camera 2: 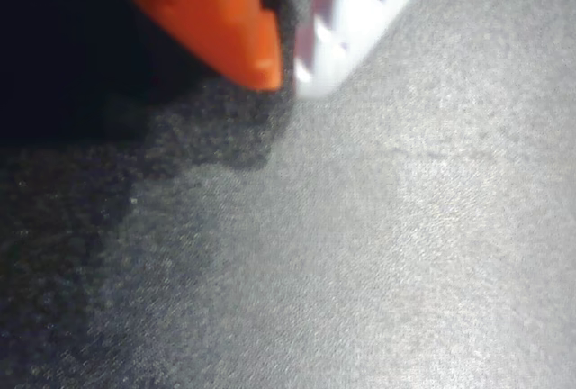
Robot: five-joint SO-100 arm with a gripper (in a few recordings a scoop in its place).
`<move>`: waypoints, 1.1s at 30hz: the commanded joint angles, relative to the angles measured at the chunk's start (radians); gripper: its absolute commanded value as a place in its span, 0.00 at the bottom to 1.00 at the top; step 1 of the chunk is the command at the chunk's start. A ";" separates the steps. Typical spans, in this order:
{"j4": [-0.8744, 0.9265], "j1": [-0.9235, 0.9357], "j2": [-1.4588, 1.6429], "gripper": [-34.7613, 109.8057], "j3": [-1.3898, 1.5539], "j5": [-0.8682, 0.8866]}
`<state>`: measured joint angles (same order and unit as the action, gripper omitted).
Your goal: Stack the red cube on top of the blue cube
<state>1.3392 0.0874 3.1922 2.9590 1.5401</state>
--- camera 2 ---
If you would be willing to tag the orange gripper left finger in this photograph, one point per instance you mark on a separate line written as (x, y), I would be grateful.
(216, 15)

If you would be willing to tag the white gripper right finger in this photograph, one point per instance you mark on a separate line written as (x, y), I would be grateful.
(355, 11)

